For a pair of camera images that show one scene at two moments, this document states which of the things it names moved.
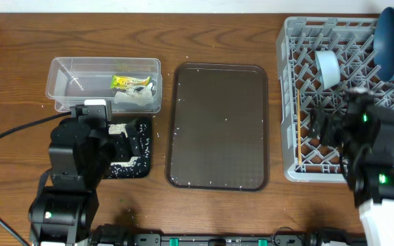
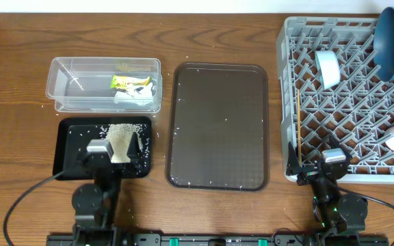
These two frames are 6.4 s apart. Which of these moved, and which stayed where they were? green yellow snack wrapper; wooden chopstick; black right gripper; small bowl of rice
Moved: black right gripper
Stayed: wooden chopstick; small bowl of rice; green yellow snack wrapper
